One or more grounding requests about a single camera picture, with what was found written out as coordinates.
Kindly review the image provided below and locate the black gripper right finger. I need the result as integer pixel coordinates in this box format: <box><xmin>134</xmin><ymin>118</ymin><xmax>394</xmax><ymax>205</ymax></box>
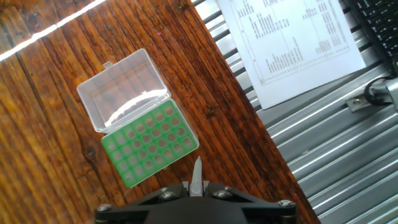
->
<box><xmin>202</xmin><ymin>184</ymin><xmax>300</xmax><ymax>224</ymax></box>

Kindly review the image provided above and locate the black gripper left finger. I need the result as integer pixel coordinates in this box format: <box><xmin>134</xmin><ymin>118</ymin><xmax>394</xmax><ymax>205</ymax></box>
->
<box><xmin>93</xmin><ymin>182</ymin><xmax>191</xmax><ymax>224</ymax></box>

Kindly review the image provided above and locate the clear large pipette tip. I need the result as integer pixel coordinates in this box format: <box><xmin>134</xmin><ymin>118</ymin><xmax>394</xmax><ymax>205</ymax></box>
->
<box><xmin>190</xmin><ymin>157</ymin><xmax>205</xmax><ymax>198</ymax></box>

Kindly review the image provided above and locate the brown wooden board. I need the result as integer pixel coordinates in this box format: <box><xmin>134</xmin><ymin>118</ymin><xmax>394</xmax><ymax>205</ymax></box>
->
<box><xmin>0</xmin><ymin>0</ymin><xmax>321</xmax><ymax>224</ymax></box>

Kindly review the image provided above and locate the printed white paper sheet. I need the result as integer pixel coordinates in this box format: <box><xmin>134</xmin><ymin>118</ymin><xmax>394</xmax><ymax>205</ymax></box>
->
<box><xmin>218</xmin><ymin>0</ymin><xmax>368</xmax><ymax>111</ymax></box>

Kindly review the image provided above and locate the black keyboard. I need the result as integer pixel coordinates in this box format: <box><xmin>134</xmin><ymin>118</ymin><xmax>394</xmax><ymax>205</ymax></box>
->
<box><xmin>341</xmin><ymin>0</ymin><xmax>398</xmax><ymax>63</ymax></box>

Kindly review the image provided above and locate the small metal mount bracket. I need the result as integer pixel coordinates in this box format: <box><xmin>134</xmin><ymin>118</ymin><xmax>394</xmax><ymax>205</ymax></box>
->
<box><xmin>345</xmin><ymin>93</ymin><xmax>375</xmax><ymax>114</ymax></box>

